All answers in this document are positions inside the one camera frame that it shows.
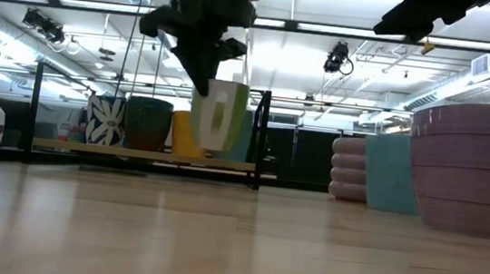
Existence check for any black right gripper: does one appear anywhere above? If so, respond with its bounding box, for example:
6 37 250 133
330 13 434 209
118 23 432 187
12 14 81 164
371 0 490 52

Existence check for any white mug green inside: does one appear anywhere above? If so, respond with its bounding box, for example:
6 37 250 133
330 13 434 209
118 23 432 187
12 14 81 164
185 76 251 155

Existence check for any yellow mug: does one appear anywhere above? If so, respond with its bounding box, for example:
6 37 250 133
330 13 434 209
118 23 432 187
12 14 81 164
167 109 210 159

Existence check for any dark green brown mug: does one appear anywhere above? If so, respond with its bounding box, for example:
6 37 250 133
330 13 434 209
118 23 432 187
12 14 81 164
120 94 176 153

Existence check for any teal mug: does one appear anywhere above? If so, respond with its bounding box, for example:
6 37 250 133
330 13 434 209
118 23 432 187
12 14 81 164
212 106 256 164

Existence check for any white blue floral mug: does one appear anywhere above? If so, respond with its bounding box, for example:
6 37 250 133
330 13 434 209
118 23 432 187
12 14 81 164
83 93 130 149

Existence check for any light blue mug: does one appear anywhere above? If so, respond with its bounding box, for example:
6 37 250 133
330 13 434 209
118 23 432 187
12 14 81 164
358 130 426 215

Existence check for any lilac ringed mug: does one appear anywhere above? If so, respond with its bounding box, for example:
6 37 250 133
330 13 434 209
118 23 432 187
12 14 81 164
325 134 375 204

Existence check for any purple ridged mug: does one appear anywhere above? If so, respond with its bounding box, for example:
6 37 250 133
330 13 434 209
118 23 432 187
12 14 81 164
400 95 490 240

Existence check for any yellow hanging tag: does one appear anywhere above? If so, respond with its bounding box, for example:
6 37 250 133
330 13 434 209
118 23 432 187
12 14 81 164
420 36 437 56

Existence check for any white ceiling vent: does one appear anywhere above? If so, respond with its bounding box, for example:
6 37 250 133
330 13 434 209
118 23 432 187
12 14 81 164
469 51 490 78

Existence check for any wooden shelf board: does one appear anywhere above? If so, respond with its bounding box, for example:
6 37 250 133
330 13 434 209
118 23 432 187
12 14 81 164
31 137 258 173

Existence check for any black partition panel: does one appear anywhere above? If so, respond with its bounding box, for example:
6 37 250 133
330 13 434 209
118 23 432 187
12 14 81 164
261 123 342 188

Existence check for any black track light cluster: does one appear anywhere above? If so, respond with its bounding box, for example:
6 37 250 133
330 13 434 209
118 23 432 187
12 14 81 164
20 7 68 46

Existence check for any black overhead frame beam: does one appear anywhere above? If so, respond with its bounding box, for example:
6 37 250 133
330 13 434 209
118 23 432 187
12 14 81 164
0 0 490 55

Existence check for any black overhead camera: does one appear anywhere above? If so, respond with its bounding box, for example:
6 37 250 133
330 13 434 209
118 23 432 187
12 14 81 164
323 39 357 76

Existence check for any black aluminium table frame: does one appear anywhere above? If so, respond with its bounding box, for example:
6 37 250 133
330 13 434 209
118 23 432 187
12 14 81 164
0 143 333 198

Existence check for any black metal shelf frame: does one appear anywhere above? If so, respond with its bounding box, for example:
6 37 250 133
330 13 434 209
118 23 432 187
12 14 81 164
21 59 275 192

